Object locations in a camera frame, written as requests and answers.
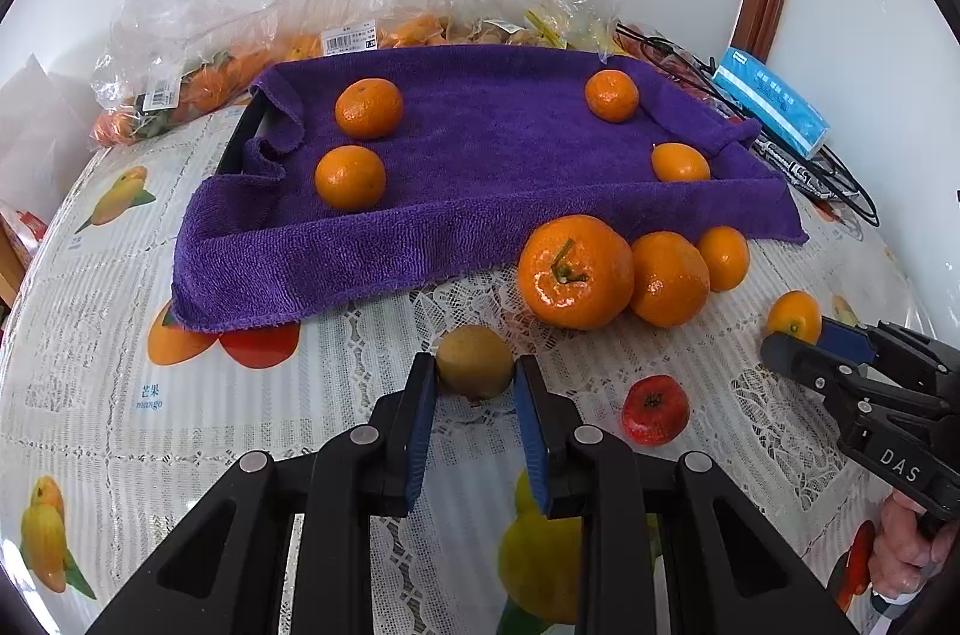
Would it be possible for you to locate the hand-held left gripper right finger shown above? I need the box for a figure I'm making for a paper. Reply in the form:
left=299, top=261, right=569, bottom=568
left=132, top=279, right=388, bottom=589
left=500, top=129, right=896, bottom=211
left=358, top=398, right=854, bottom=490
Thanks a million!
left=512, top=356, right=856, bottom=635

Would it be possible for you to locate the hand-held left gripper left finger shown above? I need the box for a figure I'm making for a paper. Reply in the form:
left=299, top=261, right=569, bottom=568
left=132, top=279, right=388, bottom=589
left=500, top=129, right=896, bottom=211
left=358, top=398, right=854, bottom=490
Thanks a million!
left=86, top=351, right=440, bottom=635

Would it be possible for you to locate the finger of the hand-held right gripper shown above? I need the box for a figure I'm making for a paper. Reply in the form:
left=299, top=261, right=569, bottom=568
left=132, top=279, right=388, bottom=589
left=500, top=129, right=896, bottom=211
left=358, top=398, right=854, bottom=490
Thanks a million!
left=760, top=333, right=872, bottom=415
left=817, top=316, right=960, bottom=393

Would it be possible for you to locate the orange tangerine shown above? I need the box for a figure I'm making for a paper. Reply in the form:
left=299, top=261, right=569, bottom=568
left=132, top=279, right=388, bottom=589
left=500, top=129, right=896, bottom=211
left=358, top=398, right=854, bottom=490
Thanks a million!
left=697, top=226, right=751, bottom=293
left=584, top=69, right=641, bottom=124
left=628, top=231, right=711, bottom=328
left=765, top=290, right=824, bottom=345
left=314, top=144, right=387, bottom=211
left=334, top=77, right=404, bottom=141

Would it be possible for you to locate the brown round fruit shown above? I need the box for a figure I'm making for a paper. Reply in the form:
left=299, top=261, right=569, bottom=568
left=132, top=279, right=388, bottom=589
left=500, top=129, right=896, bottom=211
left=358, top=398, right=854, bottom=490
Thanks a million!
left=436, top=325, right=517, bottom=400

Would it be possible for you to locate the large tangerine with stem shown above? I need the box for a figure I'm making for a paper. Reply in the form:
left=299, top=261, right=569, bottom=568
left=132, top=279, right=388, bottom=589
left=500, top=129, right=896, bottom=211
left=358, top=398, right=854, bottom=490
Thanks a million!
left=517, top=215, right=637, bottom=332

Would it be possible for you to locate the small oval kumquat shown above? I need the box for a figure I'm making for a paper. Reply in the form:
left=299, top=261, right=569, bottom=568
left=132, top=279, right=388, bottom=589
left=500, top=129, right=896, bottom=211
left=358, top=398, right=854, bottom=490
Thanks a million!
left=651, top=142, right=712, bottom=184

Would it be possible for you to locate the black tray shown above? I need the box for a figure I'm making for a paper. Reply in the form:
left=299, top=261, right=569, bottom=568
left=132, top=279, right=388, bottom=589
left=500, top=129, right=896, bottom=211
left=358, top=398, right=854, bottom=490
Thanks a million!
left=221, top=83, right=271, bottom=178

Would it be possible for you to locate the clear bag of red fruits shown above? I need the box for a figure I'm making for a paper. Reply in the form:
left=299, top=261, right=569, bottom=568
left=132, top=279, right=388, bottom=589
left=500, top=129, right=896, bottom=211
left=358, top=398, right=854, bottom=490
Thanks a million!
left=619, top=31, right=721, bottom=103

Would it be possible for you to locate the person's right hand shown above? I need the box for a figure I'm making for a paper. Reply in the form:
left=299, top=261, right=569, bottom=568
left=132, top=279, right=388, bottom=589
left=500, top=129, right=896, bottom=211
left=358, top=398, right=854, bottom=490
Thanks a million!
left=874, top=496, right=946, bottom=598

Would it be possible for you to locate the red hawthorn fruit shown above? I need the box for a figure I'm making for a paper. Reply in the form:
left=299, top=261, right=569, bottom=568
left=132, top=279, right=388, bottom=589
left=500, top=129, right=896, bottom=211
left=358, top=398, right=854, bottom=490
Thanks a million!
left=621, top=375, right=691, bottom=446

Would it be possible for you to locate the blue tissue pack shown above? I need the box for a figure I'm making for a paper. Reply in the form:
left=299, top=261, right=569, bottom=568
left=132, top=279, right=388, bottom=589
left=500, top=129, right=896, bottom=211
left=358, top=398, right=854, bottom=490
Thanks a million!
left=711, top=46, right=833, bottom=160

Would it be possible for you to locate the purple towel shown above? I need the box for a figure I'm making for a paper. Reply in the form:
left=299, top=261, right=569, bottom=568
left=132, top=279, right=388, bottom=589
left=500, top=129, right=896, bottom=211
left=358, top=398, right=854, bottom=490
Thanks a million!
left=171, top=44, right=811, bottom=334

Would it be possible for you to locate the clear bag of longans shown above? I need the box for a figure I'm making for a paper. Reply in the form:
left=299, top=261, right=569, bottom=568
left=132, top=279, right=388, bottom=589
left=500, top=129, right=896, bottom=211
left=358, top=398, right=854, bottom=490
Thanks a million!
left=442, top=16, right=541, bottom=49

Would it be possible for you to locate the clear bag of persimmons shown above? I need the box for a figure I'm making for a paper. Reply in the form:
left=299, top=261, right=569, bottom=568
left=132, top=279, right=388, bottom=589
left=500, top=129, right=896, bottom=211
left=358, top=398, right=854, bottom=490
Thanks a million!
left=90, top=0, right=301, bottom=148

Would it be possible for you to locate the white plastic bag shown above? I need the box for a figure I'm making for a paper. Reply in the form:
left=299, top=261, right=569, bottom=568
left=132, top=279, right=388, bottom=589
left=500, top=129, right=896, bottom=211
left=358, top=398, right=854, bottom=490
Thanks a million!
left=0, top=53, right=102, bottom=231

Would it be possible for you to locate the bundle of black cables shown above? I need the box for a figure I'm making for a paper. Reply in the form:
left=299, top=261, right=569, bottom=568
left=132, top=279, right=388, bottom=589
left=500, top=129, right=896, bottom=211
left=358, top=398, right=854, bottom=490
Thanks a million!
left=615, top=23, right=880, bottom=227

